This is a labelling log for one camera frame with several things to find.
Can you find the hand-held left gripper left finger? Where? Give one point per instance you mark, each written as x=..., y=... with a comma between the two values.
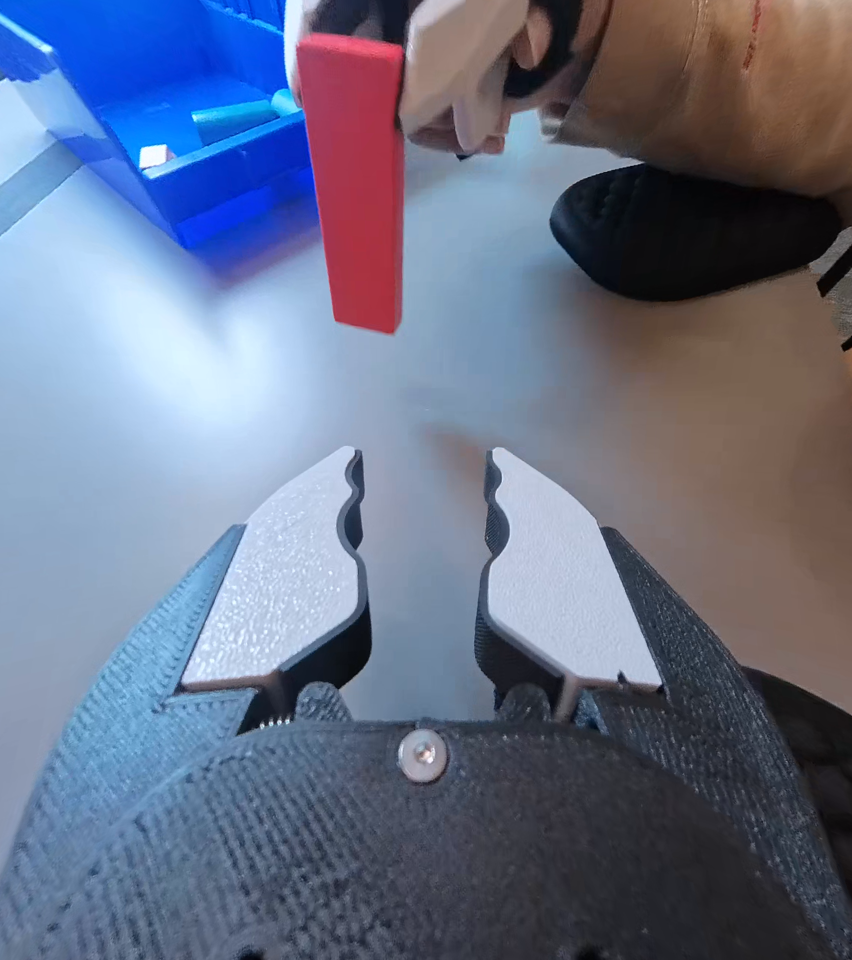
x=276, y=592

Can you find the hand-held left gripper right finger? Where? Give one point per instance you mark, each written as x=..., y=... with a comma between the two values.
x=568, y=600

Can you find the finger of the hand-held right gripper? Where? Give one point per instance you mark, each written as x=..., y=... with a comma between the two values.
x=292, y=22
x=456, y=60

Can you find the blue wooden cylinder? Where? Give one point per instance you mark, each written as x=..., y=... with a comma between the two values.
x=287, y=101
x=235, y=120

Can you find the red rectangular wooden block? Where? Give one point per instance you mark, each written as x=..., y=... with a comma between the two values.
x=358, y=187

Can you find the blue plastic bin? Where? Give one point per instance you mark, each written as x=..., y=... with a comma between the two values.
x=246, y=180

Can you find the natural wooden arch block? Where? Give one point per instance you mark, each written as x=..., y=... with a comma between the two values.
x=154, y=156

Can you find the person's right forearm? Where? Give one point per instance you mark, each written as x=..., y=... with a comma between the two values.
x=733, y=90

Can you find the person's right hand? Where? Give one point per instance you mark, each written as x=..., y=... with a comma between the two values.
x=463, y=139

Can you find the black padded armrest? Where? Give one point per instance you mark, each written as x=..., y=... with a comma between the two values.
x=845, y=787
x=695, y=232

